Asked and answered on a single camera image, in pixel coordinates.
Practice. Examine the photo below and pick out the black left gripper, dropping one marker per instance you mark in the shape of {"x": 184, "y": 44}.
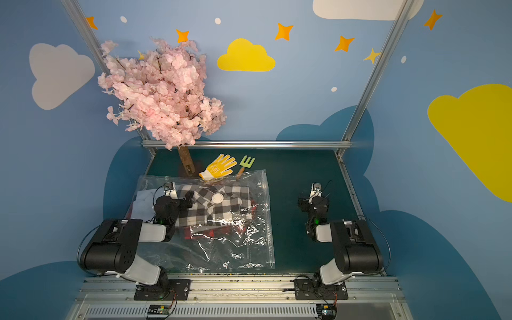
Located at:
{"x": 182, "y": 201}

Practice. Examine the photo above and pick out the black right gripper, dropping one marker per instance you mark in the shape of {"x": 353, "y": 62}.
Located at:
{"x": 305, "y": 202}

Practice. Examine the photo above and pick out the black white checkered shirt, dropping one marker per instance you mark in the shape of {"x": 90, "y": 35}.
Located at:
{"x": 235, "y": 209}

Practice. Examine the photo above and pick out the clear plastic vacuum bag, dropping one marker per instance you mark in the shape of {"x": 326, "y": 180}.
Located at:
{"x": 206, "y": 255}

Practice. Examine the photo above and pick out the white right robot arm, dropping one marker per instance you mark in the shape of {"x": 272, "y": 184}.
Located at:
{"x": 354, "y": 247}

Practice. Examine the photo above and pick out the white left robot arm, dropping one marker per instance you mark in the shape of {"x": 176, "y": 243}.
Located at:
{"x": 113, "y": 246}

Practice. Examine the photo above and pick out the light blue shirt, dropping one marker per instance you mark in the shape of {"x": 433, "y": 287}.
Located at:
{"x": 142, "y": 207}

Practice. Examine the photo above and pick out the white round bag valve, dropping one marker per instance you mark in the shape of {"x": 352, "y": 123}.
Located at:
{"x": 217, "y": 198}

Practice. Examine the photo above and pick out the red black checkered cloth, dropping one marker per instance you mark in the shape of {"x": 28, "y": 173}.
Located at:
{"x": 218, "y": 231}

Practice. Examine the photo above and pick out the yellow work glove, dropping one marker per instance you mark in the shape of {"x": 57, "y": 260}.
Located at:
{"x": 221, "y": 167}

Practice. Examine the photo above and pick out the green garden hand fork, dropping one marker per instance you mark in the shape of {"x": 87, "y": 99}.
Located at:
{"x": 245, "y": 163}

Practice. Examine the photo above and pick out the left green circuit board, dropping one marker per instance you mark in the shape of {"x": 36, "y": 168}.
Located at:
{"x": 159, "y": 310}

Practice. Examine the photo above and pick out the green circuit board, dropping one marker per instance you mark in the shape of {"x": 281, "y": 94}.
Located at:
{"x": 159, "y": 310}
{"x": 326, "y": 311}

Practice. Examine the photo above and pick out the right green circuit board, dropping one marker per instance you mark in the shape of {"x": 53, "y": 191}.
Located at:
{"x": 326, "y": 311}

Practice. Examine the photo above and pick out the pink artificial blossom tree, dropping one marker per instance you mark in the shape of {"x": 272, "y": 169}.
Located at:
{"x": 163, "y": 92}

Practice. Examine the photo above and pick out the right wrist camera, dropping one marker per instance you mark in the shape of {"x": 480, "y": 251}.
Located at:
{"x": 315, "y": 190}

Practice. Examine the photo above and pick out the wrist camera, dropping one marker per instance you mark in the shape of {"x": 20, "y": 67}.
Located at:
{"x": 170, "y": 190}
{"x": 315, "y": 190}

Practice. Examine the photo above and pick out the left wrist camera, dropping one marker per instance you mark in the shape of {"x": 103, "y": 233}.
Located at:
{"x": 170, "y": 190}

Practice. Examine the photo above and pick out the aluminium frame back bar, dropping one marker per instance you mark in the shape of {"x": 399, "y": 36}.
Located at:
{"x": 317, "y": 145}

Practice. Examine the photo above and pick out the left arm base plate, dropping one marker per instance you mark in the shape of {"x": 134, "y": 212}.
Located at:
{"x": 172, "y": 289}

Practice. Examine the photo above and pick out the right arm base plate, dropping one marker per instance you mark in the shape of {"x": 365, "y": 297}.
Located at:
{"x": 307, "y": 289}

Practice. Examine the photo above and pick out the aluminium mounting rail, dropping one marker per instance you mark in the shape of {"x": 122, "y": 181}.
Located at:
{"x": 242, "y": 297}

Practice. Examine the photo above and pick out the right aluminium frame post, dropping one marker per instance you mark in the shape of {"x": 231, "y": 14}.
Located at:
{"x": 388, "y": 48}

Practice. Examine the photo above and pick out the aluminium frame post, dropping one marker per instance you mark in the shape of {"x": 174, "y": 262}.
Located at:
{"x": 76, "y": 14}
{"x": 388, "y": 48}

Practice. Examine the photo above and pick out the left aluminium frame post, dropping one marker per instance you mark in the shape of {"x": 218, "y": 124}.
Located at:
{"x": 76, "y": 14}

